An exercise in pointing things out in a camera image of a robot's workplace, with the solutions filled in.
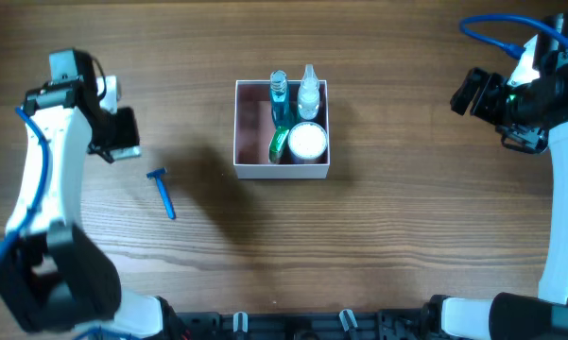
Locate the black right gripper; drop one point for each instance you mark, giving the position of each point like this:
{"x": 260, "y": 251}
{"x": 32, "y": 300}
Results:
{"x": 482, "y": 97}

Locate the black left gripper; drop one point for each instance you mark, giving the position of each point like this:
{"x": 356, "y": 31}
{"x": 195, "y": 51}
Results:
{"x": 121, "y": 130}

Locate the green soap box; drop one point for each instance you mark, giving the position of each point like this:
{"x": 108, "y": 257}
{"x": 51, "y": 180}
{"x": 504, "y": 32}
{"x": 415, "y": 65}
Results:
{"x": 126, "y": 153}
{"x": 278, "y": 144}

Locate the white pink-lined box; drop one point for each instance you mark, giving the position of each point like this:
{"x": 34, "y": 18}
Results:
{"x": 253, "y": 130}

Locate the clear spray bottle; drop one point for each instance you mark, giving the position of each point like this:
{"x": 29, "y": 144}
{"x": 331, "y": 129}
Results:
{"x": 308, "y": 97}

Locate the teal mouthwash bottle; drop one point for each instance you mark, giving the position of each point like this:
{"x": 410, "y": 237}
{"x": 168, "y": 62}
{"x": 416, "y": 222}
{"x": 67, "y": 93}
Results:
{"x": 279, "y": 100}

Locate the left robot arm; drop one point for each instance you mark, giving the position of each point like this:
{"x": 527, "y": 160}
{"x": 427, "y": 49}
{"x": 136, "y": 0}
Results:
{"x": 53, "y": 277}

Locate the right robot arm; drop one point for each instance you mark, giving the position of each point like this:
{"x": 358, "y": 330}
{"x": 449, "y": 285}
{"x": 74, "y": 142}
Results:
{"x": 529, "y": 110}

